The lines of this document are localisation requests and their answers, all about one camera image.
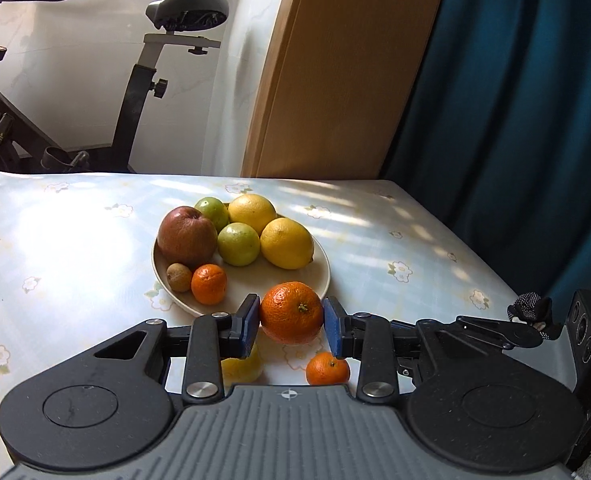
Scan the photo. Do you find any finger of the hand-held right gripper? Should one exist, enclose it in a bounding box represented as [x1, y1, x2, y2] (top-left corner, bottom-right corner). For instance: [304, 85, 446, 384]
[454, 315, 546, 350]

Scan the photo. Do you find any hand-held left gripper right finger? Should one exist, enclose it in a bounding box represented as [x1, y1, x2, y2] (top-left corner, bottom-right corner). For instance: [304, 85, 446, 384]
[323, 296, 503, 404]

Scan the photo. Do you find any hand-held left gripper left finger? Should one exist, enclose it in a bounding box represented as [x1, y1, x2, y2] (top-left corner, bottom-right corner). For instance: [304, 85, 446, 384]
[93, 293, 261, 405]

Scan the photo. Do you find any large orange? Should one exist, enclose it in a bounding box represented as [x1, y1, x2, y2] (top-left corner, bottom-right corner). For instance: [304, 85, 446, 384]
[260, 281, 325, 346]

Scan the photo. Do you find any small mandarin orange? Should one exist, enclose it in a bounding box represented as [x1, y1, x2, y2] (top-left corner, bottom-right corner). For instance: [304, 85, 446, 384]
[306, 352, 351, 387]
[191, 263, 228, 306]

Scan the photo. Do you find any cream round plate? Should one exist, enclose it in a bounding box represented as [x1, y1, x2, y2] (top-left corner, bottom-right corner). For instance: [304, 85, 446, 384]
[151, 215, 331, 318]

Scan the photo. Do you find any green lime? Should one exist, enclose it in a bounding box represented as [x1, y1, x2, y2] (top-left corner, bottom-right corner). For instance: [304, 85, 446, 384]
[194, 197, 230, 233]
[218, 222, 261, 267]

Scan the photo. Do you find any brown kiwi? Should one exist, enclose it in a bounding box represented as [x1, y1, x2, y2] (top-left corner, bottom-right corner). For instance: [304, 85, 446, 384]
[166, 263, 193, 293]

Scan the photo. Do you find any yellow lemon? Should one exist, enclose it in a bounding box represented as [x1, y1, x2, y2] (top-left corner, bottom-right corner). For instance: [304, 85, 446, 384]
[260, 217, 315, 270]
[227, 194, 277, 236]
[220, 342, 264, 387]

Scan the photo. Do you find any reddish brown apple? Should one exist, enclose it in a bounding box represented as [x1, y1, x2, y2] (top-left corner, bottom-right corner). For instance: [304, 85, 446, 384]
[156, 206, 219, 270]

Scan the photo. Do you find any black dotted cloth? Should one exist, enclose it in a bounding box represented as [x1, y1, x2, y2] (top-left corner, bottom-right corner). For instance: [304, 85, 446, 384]
[507, 292, 556, 333]

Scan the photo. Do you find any dark blue curtain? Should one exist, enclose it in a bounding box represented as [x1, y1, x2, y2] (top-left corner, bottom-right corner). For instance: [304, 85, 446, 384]
[380, 0, 591, 311]

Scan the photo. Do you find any wooden door panel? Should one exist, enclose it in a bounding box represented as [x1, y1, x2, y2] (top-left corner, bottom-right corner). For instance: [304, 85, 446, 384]
[240, 0, 451, 179]

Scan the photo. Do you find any black exercise bike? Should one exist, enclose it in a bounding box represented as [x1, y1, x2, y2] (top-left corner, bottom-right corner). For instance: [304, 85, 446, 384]
[0, 0, 229, 175]

